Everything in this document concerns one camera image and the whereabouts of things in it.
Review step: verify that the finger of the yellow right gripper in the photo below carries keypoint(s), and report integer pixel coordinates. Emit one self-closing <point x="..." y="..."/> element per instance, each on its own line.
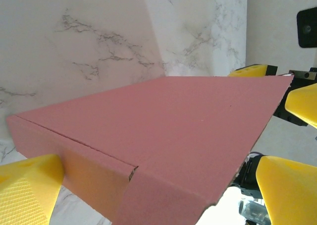
<point x="250" y="71"/>
<point x="304" y="103"/>

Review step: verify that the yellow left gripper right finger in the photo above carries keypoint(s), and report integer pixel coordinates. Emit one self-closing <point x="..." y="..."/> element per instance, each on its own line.
<point x="292" y="195"/>

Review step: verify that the pink white paper box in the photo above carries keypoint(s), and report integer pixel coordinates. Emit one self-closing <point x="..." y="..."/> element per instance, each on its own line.
<point x="161" y="135"/>

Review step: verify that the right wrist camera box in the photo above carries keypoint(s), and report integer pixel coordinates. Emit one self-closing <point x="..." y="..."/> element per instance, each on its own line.
<point x="301" y="74"/>

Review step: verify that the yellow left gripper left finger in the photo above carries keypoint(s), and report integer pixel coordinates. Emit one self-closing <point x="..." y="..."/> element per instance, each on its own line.
<point x="27" y="192"/>

